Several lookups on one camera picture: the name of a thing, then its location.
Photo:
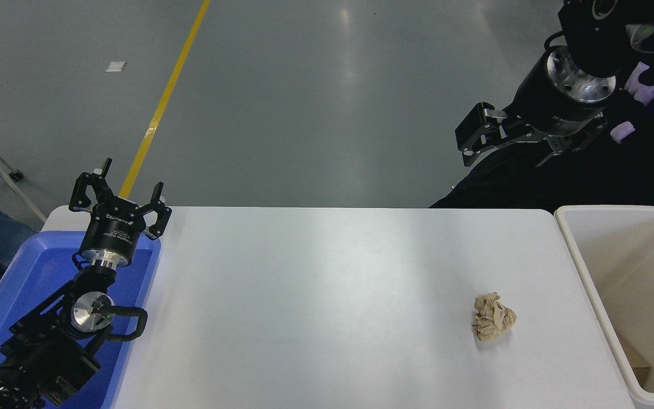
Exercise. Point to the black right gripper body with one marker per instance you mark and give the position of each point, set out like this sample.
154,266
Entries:
548,111

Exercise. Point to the white paper scrap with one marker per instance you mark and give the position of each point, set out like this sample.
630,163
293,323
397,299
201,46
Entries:
116,66

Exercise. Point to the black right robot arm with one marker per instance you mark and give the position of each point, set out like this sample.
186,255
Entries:
588,34

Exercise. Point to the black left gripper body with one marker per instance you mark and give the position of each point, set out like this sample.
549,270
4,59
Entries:
112,230

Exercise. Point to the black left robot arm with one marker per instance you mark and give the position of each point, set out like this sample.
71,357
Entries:
49,352

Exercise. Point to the tan paper ball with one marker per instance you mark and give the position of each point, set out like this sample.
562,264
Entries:
493,318

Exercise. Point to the large pale plastic bin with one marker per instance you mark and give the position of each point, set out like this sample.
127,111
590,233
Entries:
588,267

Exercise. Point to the blue plastic tray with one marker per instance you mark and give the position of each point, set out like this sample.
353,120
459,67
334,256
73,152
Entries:
32,272

